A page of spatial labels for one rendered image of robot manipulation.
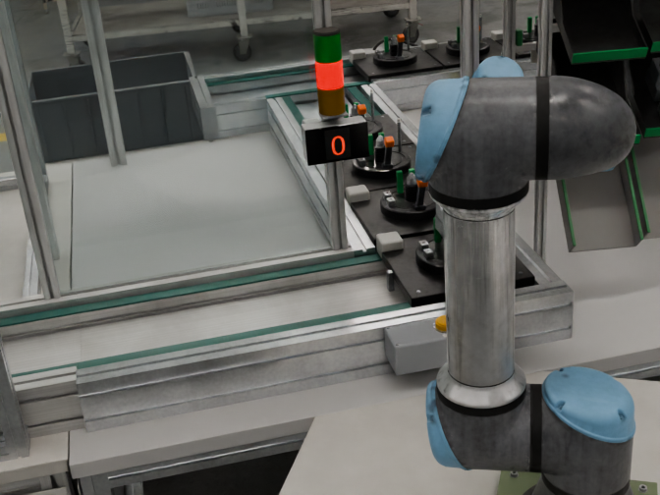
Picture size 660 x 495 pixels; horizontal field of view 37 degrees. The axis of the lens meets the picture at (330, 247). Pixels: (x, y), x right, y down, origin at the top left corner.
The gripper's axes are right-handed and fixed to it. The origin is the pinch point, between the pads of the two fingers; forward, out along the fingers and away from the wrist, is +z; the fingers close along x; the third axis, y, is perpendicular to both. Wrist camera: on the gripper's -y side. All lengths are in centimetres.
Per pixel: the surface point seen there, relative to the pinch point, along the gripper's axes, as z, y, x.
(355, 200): 35.9, -11.6, -11.0
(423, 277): 10.6, 17.0, -7.6
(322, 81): -5.8, -18.3, -20.6
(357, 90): 94, -72, 11
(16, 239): 67, -30, -88
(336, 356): 5.8, 29.8, -28.0
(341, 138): 2.0, -10.0, -18.2
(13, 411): 1, 30, -82
